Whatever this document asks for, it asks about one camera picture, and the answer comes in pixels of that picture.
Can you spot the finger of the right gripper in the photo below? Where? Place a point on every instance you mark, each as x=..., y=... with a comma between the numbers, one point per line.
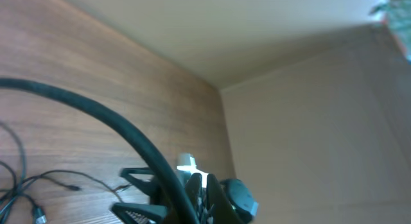
x=150, y=188
x=132, y=213

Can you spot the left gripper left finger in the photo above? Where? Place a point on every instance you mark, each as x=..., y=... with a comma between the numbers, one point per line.
x=197, y=196

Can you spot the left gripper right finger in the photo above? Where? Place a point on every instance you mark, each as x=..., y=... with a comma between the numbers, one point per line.
x=219, y=206

